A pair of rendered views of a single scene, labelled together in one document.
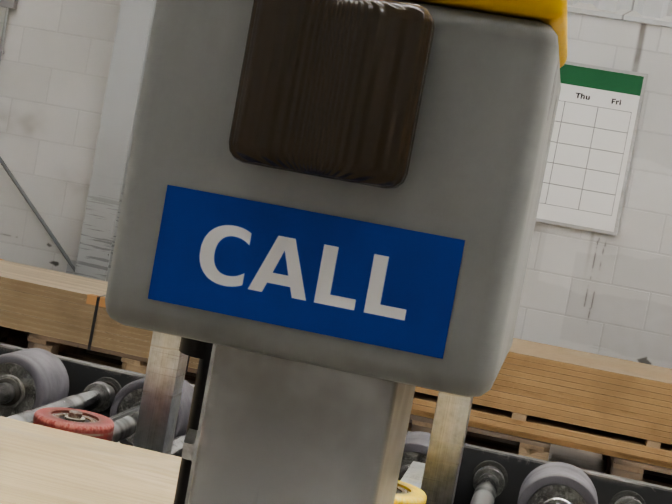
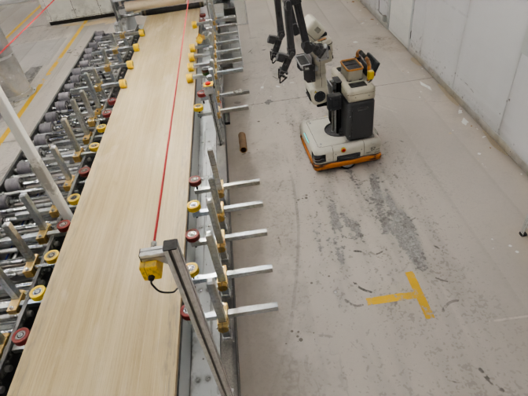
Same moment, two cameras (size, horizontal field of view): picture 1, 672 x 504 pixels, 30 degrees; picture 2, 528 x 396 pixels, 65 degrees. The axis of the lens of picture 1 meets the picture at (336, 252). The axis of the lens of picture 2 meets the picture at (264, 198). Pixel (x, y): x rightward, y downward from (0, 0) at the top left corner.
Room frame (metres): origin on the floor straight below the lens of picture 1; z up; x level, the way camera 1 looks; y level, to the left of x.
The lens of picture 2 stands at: (0.48, 2.88, 2.52)
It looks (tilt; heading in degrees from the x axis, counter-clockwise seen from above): 40 degrees down; 260
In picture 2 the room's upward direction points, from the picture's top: 9 degrees counter-clockwise
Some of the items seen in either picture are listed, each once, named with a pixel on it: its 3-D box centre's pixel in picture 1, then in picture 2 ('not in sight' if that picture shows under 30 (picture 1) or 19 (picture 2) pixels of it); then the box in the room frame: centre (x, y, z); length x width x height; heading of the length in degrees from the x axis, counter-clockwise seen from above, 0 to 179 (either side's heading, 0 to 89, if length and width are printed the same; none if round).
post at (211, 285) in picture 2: not in sight; (220, 312); (0.55, 1.71, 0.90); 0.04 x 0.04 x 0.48; 80
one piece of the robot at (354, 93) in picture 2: not in sight; (348, 99); (-1.05, -0.40, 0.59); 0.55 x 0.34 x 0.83; 84
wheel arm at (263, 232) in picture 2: not in sight; (229, 237); (0.41, 1.19, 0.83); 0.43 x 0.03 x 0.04; 170
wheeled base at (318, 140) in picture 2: not in sight; (339, 139); (-0.95, -0.41, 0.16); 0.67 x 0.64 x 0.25; 174
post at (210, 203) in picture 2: not in sight; (218, 232); (0.46, 1.22, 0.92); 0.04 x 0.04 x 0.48; 80
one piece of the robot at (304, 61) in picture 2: not in sight; (306, 64); (-0.67, -0.44, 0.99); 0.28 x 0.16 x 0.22; 84
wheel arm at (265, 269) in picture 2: not in sight; (231, 274); (0.45, 1.43, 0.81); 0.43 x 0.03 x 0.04; 170
